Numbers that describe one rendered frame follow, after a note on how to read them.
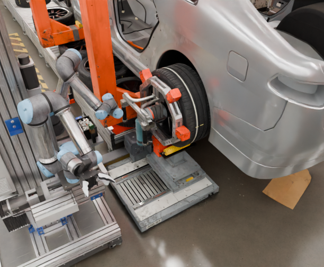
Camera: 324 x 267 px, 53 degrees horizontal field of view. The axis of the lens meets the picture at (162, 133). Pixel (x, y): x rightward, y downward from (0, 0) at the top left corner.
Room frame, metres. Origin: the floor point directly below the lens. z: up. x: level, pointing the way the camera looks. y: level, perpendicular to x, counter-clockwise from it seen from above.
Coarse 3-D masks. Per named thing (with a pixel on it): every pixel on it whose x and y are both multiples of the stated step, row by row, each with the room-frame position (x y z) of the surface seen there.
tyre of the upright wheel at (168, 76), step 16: (176, 64) 2.32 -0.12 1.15; (176, 80) 2.05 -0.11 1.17; (192, 80) 2.08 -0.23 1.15; (192, 96) 1.96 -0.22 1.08; (192, 112) 1.89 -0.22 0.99; (208, 112) 1.95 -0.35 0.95; (160, 128) 2.18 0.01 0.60; (192, 128) 1.86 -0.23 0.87; (208, 128) 1.94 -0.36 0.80; (176, 144) 1.96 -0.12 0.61
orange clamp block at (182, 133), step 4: (176, 128) 1.84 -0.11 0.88; (180, 128) 1.84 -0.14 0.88; (184, 128) 1.84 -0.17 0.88; (176, 132) 1.83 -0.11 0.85; (180, 132) 1.79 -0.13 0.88; (184, 132) 1.79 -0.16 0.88; (188, 132) 1.80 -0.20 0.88; (176, 136) 1.82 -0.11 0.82; (180, 136) 1.78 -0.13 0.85; (184, 136) 1.78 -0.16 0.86; (188, 136) 1.80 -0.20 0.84; (184, 140) 1.78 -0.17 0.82
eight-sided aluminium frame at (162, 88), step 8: (152, 80) 2.13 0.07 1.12; (144, 88) 2.26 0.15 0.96; (160, 88) 2.02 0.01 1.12; (168, 88) 2.01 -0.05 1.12; (168, 104) 1.92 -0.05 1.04; (176, 104) 1.93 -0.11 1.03; (176, 112) 1.91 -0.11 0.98; (176, 120) 1.85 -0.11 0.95; (152, 128) 2.16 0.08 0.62; (160, 136) 2.10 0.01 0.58; (168, 144) 1.92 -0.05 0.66
